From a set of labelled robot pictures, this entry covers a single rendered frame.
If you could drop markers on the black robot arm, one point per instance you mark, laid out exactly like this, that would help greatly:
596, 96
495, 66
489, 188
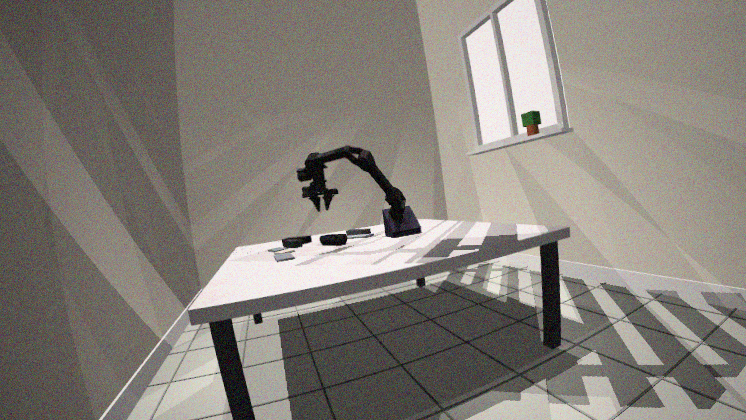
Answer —
315, 163

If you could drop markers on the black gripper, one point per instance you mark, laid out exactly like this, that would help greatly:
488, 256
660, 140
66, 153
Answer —
319, 186

